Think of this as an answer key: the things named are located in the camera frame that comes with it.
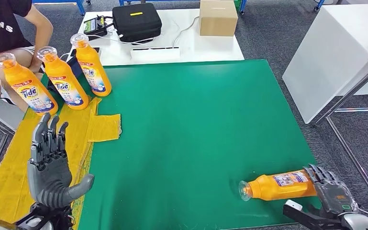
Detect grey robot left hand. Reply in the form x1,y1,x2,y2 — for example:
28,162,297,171
27,113,95,208

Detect white table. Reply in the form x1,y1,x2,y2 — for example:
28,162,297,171
282,4,368,125

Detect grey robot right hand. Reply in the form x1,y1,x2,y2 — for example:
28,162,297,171
303,164,359,218

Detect orange detergent bottle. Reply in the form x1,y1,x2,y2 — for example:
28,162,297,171
70,33,112,97
0,52,59,115
238,170,318,202
36,46,89,111

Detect black remote controller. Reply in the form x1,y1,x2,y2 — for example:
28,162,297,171
83,16,108,37

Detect yellow tape patch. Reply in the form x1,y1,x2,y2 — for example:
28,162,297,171
0,96,122,224

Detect cardboard box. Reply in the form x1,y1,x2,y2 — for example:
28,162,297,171
199,0,239,37

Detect grey metal bench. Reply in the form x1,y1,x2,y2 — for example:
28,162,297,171
0,101,24,191

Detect white power strip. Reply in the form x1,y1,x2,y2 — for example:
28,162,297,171
130,46,181,64

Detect person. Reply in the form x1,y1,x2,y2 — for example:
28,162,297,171
0,0,54,113

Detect green table mat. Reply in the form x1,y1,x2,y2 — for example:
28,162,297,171
23,59,323,230

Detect blue tablet case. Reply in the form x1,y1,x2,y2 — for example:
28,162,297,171
41,56,84,93

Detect black carrying case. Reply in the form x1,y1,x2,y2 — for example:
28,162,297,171
112,3,163,44

